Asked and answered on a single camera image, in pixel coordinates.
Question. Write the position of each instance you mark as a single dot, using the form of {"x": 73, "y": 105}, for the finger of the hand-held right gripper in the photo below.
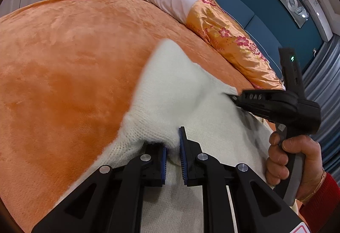
{"x": 255, "y": 101}

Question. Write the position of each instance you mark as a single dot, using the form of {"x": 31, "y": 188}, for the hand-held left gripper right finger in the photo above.
{"x": 182, "y": 154}

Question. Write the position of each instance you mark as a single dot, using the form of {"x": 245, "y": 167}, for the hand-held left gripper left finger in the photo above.
{"x": 164, "y": 166}

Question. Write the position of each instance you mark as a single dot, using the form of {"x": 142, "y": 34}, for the white knit sweater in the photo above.
{"x": 212, "y": 118}

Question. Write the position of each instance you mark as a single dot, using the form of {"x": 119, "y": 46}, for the person's right forearm red sleeve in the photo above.
{"x": 324, "y": 201}

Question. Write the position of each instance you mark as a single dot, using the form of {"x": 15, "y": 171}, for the person's right hand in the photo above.
{"x": 310, "y": 153}

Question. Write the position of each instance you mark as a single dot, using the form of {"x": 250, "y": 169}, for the grey curtain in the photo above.
{"x": 326, "y": 76}

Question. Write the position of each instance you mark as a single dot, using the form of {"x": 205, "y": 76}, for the white air conditioner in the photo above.
{"x": 318, "y": 18}

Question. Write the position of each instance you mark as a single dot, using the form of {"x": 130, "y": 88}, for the orange plush blanket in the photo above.
{"x": 66, "y": 76}

